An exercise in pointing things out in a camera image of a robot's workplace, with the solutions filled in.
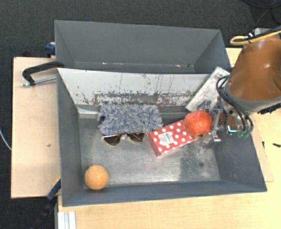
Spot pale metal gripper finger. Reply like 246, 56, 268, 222
197, 131, 222, 154
197, 100, 213, 113

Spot orange-red round fruit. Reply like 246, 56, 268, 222
183, 110, 213, 139

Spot silver flat packet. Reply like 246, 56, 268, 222
185, 66, 231, 113

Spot red white-dotted box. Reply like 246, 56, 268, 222
147, 119, 200, 157

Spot blue-white fluffy cloth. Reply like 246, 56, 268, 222
97, 103, 164, 136

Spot grey metal bin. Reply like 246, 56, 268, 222
54, 20, 268, 207

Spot brown-lensed sunglasses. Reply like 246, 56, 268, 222
101, 132, 146, 147

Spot orange ball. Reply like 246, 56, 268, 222
84, 164, 110, 191

